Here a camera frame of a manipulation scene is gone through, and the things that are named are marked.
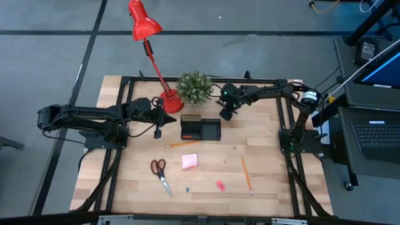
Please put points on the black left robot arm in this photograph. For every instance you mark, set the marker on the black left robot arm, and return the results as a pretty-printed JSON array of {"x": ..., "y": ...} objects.
[{"x": 93, "y": 120}]

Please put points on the pink eraser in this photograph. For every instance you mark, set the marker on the pink eraser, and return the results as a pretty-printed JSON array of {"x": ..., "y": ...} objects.
[{"x": 220, "y": 185}]

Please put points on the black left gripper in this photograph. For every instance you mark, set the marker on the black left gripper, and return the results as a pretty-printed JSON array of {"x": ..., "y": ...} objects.
[{"x": 156, "y": 112}]

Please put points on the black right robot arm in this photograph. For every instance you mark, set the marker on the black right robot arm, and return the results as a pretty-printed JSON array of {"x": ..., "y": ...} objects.
[{"x": 300, "y": 122}]

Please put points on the black aluminium table frame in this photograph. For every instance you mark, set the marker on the black aluminium table frame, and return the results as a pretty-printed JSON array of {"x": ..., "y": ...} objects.
[{"x": 256, "y": 80}]

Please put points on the red desk lamp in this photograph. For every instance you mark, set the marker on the red desk lamp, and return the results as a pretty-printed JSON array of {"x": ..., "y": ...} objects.
[{"x": 143, "y": 23}]

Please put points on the green potted plant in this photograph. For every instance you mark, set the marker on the green potted plant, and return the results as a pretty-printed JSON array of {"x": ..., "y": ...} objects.
[{"x": 194, "y": 87}]

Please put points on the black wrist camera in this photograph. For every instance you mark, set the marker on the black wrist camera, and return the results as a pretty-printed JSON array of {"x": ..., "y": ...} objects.
[
  {"x": 225, "y": 114},
  {"x": 157, "y": 133}
]

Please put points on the black power adapter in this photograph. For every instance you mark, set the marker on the black power adapter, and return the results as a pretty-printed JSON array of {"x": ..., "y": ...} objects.
[{"x": 367, "y": 50}]

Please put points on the pink sticky note pad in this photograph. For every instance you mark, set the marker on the pink sticky note pad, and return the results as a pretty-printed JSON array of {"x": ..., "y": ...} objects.
[{"x": 189, "y": 161}]

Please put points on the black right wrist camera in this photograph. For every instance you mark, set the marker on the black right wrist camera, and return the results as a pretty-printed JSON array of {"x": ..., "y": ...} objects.
[{"x": 225, "y": 114}]

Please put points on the grey furniture leg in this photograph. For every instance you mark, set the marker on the grey furniture leg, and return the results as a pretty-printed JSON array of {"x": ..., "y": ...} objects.
[{"x": 11, "y": 143}]

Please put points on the black diagonal stand pole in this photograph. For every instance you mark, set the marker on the black diagonal stand pole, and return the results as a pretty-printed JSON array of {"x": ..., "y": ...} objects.
[{"x": 368, "y": 22}]

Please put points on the black caster wheel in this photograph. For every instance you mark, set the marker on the black caster wheel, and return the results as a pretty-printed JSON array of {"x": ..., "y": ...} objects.
[{"x": 348, "y": 186}]

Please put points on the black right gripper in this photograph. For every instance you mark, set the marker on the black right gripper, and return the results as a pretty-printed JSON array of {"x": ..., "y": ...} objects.
[{"x": 232, "y": 97}]

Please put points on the orange wooden pencil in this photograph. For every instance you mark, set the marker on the orange wooden pencil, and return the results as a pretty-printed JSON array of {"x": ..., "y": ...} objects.
[
  {"x": 184, "y": 144},
  {"x": 247, "y": 175}
]

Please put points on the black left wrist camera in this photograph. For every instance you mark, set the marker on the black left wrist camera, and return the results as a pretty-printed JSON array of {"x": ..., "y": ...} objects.
[{"x": 157, "y": 133}]

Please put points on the computer monitor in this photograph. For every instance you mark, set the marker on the computer monitor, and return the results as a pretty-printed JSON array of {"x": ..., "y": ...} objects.
[{"x": 384, "y": 70}]

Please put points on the black laptop keyboard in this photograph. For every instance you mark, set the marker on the black laptop keyboard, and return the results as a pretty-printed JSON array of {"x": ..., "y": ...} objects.
[{"x": 378, "y": 137}]

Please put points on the black mesh desk organizer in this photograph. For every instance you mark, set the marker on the black mesh desk organizer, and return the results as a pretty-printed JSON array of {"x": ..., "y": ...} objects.
[{"x": 211, "y": 129}]

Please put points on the orange flat bar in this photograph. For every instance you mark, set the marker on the orange flat bar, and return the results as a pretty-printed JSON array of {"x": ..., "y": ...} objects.
[{"x": 187, "y": 137}]

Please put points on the black frame beam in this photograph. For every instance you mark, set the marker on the black frame beam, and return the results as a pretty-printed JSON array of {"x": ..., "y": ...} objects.
[{"x": 200, "y": 218}]

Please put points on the laptop computer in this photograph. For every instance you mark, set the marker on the laptop computer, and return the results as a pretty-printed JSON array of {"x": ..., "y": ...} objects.
[{"x": 347, "y": 131}]

